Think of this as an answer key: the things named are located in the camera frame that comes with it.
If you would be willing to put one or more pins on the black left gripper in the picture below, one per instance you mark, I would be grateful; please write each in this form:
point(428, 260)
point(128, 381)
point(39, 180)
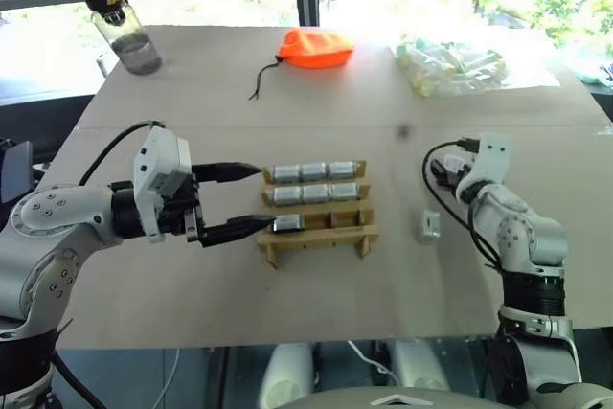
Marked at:
point(191, 217)

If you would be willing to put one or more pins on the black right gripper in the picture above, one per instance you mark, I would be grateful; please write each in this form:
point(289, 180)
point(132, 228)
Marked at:
point(438, 178)

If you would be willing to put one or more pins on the small silver camera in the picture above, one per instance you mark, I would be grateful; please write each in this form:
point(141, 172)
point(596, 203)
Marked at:
point(342, 169)
point(316, 193)
point(314, 171)
point(287, 196)
point(289, 223)
point(286, 173)
point(344, 191)

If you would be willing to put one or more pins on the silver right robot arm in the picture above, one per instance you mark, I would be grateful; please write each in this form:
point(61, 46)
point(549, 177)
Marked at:
point(527, 236)

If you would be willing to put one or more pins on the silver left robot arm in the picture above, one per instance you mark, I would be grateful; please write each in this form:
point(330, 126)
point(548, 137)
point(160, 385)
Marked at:
point(62, 210)

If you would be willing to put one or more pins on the loose silver battery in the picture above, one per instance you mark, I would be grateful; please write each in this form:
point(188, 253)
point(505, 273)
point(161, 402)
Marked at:
point(429, 224)

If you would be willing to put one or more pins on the wooden battery rack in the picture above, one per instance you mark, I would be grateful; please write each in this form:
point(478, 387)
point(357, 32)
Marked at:
point(316, 239)

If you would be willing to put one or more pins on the clear plastic bag of items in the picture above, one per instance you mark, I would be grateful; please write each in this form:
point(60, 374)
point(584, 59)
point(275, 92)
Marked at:
point(450, 66)

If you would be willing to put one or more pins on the white rounded shell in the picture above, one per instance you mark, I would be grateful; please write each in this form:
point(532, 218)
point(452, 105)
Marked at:
point(287, 373)

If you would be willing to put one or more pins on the pale green cloth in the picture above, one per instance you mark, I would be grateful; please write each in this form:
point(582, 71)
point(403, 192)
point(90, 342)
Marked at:
point(594, 74)

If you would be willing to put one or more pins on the clear black-capped water bottle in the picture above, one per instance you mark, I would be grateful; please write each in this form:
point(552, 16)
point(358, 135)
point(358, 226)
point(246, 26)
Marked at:
point(127, 30)

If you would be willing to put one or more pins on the dark flat panel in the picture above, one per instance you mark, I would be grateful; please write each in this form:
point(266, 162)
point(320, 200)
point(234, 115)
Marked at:
point(14, 172)

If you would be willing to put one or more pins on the grey robot torso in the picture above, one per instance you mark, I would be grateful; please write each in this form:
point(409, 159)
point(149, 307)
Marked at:
point(383, 399)

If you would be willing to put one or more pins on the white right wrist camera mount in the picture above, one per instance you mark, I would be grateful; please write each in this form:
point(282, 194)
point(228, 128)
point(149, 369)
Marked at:
point(491, 160)

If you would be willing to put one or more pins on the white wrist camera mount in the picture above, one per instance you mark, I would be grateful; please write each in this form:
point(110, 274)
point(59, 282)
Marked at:
point(491, 160)
point(158, 155)

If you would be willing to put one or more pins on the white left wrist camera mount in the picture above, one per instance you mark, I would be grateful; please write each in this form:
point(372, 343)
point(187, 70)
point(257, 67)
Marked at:
point(158, 155)

